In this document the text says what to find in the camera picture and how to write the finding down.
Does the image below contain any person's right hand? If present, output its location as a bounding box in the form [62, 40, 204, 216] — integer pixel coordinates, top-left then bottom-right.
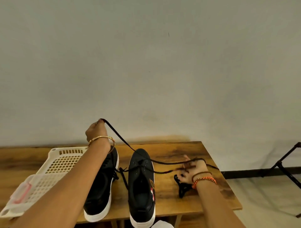
[177, 154, 210, 187]

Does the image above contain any person's left hand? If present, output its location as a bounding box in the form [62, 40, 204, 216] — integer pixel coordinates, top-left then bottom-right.
[85, 119, 114, 149]

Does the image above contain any black shoelace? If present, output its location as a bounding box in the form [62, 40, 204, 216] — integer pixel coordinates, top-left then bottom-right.
[173, 173, 194, 199]
[99, 118, 221, 189]

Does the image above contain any black sneaker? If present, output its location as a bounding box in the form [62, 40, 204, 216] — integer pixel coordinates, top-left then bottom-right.
[128, 148, 157, 228]
[83, 145, 120, 223]

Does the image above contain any person's right forearm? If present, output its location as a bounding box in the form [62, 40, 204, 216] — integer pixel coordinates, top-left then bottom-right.
[192, 175, 246, 228]

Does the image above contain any person's left forearm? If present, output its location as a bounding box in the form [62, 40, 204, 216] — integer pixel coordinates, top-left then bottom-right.
[13, 140, 113, 228]

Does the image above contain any white plastic lattice basket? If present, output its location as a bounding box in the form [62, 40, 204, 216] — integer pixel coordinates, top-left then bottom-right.
[0, 146, 89, 220]

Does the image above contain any black tripod stand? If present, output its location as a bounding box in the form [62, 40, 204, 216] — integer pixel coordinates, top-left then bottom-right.
[270, 141, 301, 219]

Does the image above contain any gold bracelet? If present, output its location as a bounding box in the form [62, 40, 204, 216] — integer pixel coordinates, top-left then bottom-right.
[87, 135, 117, 154]

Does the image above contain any orange braided bracelet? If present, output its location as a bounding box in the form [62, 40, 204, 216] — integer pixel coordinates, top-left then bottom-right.
[191, 175, 218, 190]

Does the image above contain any clear container with red handles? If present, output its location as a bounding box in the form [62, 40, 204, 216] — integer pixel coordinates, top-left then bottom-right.
[13, 180, 34, 205]

